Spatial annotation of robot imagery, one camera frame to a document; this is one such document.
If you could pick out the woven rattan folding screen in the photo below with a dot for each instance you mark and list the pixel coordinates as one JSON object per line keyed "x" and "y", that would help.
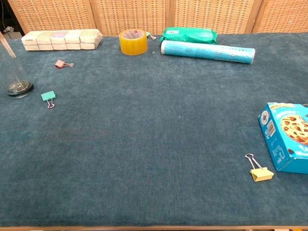
{"x": 134, "y": 16}

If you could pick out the blue table carpet mat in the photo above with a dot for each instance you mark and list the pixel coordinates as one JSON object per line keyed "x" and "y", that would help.
{"x": 149, "y": 144}

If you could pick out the pink binder clip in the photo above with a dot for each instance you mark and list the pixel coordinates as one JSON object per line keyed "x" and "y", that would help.
{"x": 59, "y": 64}

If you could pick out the clear glass jar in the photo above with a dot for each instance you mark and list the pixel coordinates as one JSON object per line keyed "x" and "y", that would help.
{"x": 14, "y": 79}

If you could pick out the green wet wipes pack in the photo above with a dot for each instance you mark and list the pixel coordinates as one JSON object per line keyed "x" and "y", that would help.
{"x": 190, "y": 36}

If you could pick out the yellow packing tape roll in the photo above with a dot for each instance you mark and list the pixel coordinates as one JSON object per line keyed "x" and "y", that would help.
{"x": 133, "y": 47}

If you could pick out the wrapped tissue pack bundle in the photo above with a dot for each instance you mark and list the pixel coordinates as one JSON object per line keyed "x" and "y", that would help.
{"x": 60, "y": 41}

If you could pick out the yellow binder clip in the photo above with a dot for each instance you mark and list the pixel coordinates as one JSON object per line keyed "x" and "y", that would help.
{"x": 262, "y": 174}

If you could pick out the blue cling film roll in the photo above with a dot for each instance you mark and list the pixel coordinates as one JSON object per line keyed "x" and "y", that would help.
{"x": 207, "y": 51}

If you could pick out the green binder clip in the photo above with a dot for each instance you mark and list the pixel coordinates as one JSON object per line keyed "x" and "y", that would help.
{"x": 48, "y": 95}

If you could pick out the small blue binder clip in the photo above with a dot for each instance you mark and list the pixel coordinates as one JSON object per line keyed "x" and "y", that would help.
{"x": 149, "y": 35}

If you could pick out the blue cookie box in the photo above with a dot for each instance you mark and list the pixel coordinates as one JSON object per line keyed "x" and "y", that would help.
{"x": 286, "y": 146}

